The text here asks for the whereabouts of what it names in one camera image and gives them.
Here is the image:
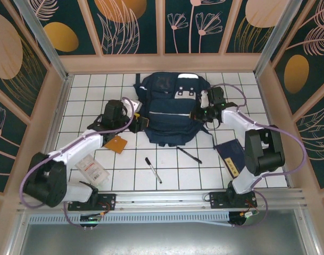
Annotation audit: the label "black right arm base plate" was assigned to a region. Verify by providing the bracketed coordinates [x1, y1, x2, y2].
[209, 191, 258, 210]

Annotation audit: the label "navy blue backpack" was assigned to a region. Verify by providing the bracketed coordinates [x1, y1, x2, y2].
[132, 71, 215, 148]

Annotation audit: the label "navy notebook with yellow label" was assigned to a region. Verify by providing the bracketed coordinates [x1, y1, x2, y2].
[214, 140, 246, 179]

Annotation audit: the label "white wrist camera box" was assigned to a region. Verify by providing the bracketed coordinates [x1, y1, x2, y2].
[200, 89, 210, 107]
[123, 98, 142, 117]

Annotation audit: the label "wall panel, single pink flower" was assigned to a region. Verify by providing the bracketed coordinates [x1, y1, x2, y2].
[0, 91, 31, 193]

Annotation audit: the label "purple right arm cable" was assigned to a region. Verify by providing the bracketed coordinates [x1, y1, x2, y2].
[211, 83, 308, 229]

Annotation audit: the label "aluminium corner post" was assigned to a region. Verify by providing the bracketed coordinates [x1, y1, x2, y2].
[13, 0, 74, 82]
[253, 0, 298, 78]

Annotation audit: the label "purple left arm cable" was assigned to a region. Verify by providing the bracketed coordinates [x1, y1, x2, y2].
[20, 97, 135, 230]

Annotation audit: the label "small green-lit circuit board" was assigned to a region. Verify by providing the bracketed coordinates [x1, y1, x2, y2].
[229, 211, 260, 228]
[79, 211, 111, 230]

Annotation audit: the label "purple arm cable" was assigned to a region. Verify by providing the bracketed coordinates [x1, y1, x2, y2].
[211, 83, 308, 229]
[20, 97, 135, 230]

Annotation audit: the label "brown leather card holder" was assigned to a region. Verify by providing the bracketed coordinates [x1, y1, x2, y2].
[103, 134, 128, 154]

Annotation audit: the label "white marker with black cap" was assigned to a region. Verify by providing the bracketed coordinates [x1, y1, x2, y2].
[145, 157, 163, 184]

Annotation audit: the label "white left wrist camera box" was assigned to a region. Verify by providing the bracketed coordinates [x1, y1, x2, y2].
[123, 98, 142, 117]

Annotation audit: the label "long aluminium mounting rail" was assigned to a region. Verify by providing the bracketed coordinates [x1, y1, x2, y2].
[17, 188, 310, 213]

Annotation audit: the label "wall panel with yellow oval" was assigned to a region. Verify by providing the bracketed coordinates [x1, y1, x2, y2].
[18, 0, 103, 56]

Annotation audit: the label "grey slotted cable duct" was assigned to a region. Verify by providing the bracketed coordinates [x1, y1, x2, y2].
[28, 211, 233, 227]

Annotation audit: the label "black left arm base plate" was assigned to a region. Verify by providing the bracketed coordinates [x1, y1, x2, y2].
[68, 193, 117, 212]

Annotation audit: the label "wall panel with fern lines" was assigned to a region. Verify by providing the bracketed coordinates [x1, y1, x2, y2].
[294, 99, 324, 191]

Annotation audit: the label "wall panel, large pale circle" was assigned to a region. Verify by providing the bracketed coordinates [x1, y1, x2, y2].
[0, 0, 51, 119]

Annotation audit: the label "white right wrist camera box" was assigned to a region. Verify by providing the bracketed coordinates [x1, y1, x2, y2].
[200, 89, 210, 107]

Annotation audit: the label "wall panel with pink flowers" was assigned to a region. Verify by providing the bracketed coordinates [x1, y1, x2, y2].
[163, 0, 230, 55]

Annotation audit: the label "wall panel, pale circle, stems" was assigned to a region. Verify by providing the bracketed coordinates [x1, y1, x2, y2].
[224, 0, 294, 54]

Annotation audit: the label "brushed metal sheet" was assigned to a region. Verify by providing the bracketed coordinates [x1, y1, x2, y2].
[16, 223, 315, 255]

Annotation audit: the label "clear packet with red label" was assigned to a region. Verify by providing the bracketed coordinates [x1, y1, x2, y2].
[74, 155, 111, 187]

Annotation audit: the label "black pen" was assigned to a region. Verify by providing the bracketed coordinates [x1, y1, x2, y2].
[177, 146, 203, 164]

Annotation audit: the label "wall panel, yellow oval, ferns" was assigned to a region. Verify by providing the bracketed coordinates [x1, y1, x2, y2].
[269, 0, 324, 116]

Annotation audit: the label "wall panel, orange circle, leaves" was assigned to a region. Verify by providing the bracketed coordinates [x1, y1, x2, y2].
[86, 0, 160, 56]

